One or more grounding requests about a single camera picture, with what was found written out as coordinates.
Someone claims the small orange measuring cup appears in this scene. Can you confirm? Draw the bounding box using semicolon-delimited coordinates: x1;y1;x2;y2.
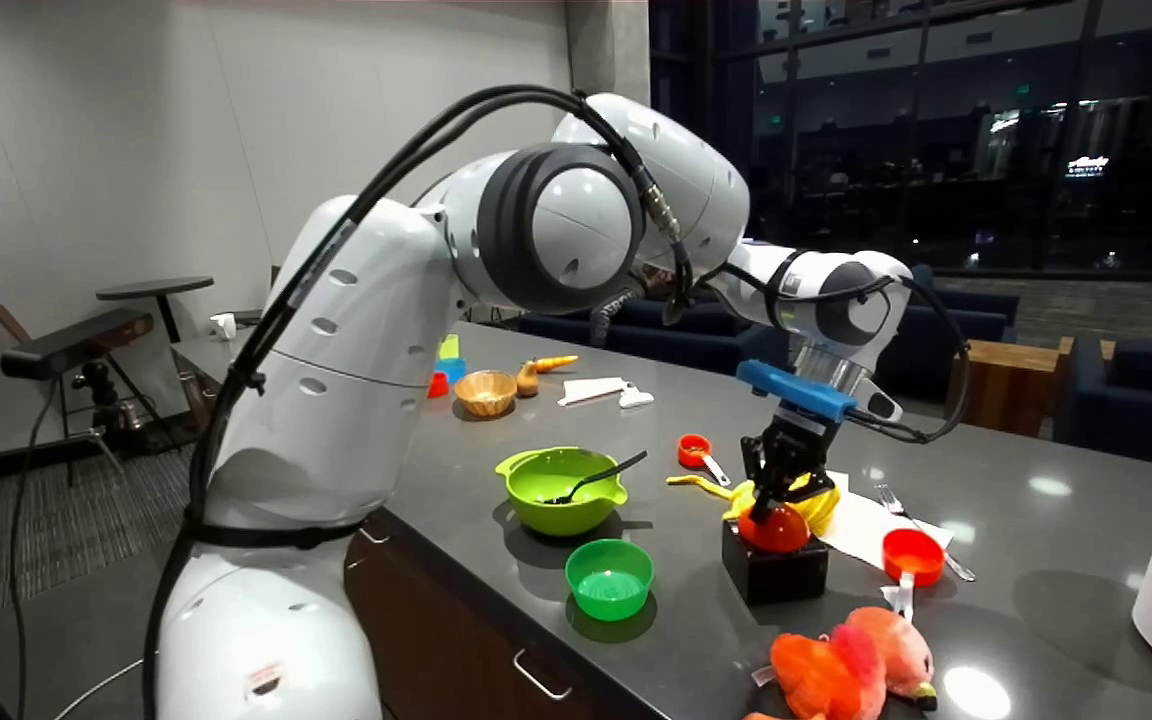
677;427;735;489

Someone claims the white paper napkin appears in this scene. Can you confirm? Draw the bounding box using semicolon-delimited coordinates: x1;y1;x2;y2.
813;464;955;574

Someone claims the brown wooden counter cabinet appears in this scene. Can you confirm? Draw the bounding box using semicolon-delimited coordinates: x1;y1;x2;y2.
341;513;670;720

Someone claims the round dark cafe table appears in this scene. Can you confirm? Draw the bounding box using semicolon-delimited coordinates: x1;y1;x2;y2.
97;273;222;349

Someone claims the wooden side table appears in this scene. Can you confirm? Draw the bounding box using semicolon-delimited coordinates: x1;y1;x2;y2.
960;336;1081;440

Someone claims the black box with toys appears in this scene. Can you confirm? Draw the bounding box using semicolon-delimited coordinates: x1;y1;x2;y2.
717;501;832;609

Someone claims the wooden scoop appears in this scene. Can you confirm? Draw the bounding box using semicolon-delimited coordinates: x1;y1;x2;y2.
514;354;580;399

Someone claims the black camera bar on tripod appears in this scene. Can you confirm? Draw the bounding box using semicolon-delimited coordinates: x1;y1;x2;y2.
0;310;158;455

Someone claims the black spoon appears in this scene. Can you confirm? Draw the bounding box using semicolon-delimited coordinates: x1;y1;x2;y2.
543;450;653;509

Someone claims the green and blue cup stack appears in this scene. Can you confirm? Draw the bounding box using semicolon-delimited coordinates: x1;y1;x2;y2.
434;334;469;388

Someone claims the pink and orange plush toy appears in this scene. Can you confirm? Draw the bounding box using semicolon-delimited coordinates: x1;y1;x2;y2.
741;604;944;720

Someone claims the wooden bowl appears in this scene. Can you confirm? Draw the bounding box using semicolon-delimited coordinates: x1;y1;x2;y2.
452;367;522;424

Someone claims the silver metal measuring spoon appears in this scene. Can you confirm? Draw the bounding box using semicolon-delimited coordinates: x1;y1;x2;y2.
939;543;981;587

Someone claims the navy blue armchair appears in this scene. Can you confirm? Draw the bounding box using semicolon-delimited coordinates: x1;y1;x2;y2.
1052;336;1152;470
874;265;1025;399

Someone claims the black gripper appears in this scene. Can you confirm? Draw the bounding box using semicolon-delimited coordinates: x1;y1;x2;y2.
735;404;838;526

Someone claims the small green bowl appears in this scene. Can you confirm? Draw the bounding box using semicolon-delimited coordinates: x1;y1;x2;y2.
562;535;661;624

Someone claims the large lime green bowl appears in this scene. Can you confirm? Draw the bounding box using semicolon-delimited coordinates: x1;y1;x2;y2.
494;444;631;540

